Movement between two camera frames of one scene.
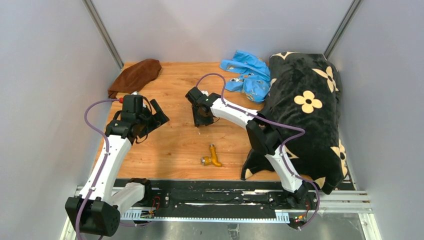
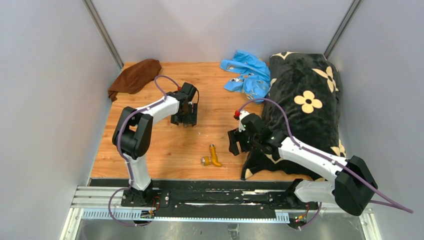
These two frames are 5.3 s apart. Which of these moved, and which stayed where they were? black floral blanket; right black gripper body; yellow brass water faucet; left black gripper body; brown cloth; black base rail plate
Moved: left black gripper body; right black gripper body
Stayed: brown cloth; black base rail plate; black floral blanket; yellow brass water faucet
